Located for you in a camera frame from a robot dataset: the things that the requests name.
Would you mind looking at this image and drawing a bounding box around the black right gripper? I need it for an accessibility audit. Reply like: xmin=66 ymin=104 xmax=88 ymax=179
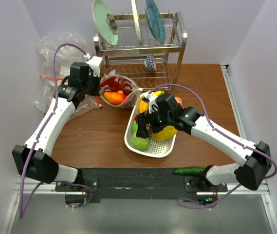
xmin=136 ymin=106 xmax=173 ymax=138

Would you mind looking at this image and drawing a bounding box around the red plastic lobster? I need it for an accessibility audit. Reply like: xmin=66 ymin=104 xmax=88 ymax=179
xmin=100 ymin=76 xmax=133 ymax=96

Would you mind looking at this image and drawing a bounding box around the clear polka dot zip bag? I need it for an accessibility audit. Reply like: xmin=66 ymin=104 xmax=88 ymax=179
xmin=100 ymin=75 xmax=143 ymax=108

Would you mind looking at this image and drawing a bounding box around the orange red pepper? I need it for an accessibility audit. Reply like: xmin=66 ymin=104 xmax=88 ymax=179
xmin=104 ymin=92 xmax=126 ymax=106

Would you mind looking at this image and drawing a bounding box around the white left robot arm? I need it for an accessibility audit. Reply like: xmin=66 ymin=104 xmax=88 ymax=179
xmin=12 ymin=58 xmax=102 ymax=191

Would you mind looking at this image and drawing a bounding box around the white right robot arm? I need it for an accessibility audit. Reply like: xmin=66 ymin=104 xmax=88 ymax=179
xmin=136 ymin=92 xmax=272 ymax=192

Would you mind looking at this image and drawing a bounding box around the orange peach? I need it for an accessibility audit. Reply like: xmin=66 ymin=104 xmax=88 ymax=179
xmin=175 ymin=97 xmax=182 ymax=105

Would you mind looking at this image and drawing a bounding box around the large yellow banana bunch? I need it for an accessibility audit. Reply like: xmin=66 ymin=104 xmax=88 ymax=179
xmin=152 ymin=126 xmax=178 ymax=142

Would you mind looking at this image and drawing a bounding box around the small yellow banana bunch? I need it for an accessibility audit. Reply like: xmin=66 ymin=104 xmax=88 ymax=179
xmin=139 ymin=91 xmax=165 ymax=113

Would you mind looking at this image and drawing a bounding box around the pile of clear plastic bags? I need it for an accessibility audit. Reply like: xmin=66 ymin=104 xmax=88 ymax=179
xmin=35 ymin=31 xmax=91 ymax=113

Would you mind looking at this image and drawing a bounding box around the grey patterned bowl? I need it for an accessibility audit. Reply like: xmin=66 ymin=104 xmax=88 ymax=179
xmin=108 ymin=69 xmax=119 ymax=76

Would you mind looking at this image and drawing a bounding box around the white perforated fruit tray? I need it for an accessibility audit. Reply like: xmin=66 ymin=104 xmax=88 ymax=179
xmin=124 ymin=92 xmax=176 ymax=158

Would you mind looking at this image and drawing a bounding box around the green white cabbage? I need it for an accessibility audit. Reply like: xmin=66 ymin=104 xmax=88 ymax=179
xmin=130 ymin=135 xmax=150 ymax=152

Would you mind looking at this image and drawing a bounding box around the steel dish rack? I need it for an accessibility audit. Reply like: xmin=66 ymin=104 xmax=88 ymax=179
xmin=93 ymin=12 xmax=188 ymax=90

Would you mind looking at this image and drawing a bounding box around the mint green flower plate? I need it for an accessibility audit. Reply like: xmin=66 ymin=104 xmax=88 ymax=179
xmin=92 ymin=0 xmax=119 ymax=46

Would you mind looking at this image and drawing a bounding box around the green cucumber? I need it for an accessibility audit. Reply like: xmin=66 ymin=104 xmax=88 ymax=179
xmin=174 ymin=166 xmax=205 ymax=176

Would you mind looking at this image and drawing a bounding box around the beige rimmed plate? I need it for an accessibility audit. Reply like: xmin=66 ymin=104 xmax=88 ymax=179
xmin=131 ymin=0 xmax=143 ymax=46

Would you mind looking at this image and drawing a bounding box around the teal blue plate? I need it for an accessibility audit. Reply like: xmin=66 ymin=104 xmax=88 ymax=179
xmin=145 ymin=0 xmax=166 ymax=44

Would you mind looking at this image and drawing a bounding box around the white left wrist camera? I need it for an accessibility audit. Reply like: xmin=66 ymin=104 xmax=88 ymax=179
xmin=83 ymin=53 xmax=103 ymax=76

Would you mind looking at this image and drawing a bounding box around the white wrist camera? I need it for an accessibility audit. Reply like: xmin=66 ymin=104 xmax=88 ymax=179
xmin=141 ymin=92 xmax=159 ymax=114
xmin=83 ymin=53 xmax=103 ymax=76

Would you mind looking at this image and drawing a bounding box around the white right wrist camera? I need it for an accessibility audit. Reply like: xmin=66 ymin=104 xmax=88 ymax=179
xmin=141 ymin=92 xmax=159 ymax=114

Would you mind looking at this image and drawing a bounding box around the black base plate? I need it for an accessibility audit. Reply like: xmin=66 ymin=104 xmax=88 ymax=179
xmin=81 ymin=168 xmax=227 ymax=202

